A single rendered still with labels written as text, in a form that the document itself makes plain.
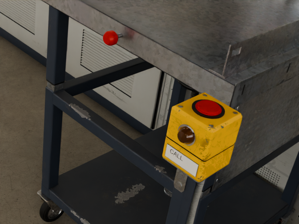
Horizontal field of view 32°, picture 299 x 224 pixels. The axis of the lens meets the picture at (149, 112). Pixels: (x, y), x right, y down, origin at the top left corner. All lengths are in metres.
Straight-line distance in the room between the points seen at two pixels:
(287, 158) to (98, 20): 0.91
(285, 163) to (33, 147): 0.98
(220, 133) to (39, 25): 1.95
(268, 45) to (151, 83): 1.07
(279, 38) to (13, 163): 1.25
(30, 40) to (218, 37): 1.68
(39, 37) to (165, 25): 1.53
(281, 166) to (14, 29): 1.61
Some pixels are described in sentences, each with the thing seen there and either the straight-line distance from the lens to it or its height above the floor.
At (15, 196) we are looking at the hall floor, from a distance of 1.91.
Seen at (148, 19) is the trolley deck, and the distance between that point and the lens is 1.18.
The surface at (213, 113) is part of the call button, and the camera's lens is 0.76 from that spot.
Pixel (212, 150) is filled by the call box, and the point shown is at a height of 0.86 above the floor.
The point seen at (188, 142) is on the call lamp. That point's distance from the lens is 0.75.
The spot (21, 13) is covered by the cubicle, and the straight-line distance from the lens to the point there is 2.73.
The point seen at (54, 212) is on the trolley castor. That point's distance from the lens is 1.78.
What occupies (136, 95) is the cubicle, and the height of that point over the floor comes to 0.18.
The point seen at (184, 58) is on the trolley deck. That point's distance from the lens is 1.04.
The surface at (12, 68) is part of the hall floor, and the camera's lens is 2.67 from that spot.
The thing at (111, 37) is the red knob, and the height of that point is 0.83.
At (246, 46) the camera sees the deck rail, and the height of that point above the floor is 0.90.
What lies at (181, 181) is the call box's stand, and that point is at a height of 0.77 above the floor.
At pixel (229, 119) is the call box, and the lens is 0.76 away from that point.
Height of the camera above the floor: 1.30
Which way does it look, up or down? 32 degrees down
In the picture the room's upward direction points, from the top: 10 degrees clockwise
